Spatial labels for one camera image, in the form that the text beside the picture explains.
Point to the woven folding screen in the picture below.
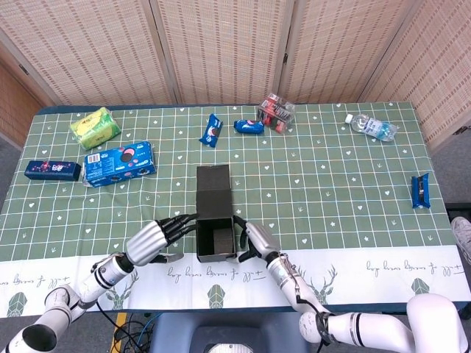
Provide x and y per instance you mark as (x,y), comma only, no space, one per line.
(228,48)

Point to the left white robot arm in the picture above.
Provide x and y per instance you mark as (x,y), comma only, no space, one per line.
(73,294)

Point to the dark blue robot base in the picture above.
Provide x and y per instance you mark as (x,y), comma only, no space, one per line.
(228,331)

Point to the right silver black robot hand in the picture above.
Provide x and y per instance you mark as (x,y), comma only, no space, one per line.
(261,240)

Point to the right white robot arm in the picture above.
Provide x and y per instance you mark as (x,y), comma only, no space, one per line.
(331,312)

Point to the dark blue small carton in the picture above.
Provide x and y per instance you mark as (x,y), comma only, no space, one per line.
(53,170)

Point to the clear box with red items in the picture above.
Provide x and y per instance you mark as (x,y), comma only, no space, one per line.
(276,114)

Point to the long blue Oreo packet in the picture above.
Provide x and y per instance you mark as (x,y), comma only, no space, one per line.
(211,131)

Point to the rounded blue Oreo packet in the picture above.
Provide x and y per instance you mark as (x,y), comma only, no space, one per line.
(249,127)

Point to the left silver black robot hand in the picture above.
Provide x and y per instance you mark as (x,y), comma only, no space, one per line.
(147,242)

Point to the blue Oreo cookie box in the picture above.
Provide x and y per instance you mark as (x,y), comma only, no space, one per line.
(118,164)

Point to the grey sneaker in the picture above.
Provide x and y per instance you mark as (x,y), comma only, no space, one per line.
(463,235)

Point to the blue black snack packet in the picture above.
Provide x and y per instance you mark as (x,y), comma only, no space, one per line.
(420,191)

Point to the black paper box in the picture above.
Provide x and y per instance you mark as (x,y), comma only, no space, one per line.
(215,217)

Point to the green checked tablecloth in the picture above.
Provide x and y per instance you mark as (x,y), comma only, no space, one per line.
(331,184)

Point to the clear plastic water bottle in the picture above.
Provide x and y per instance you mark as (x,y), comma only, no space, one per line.
(371,127)

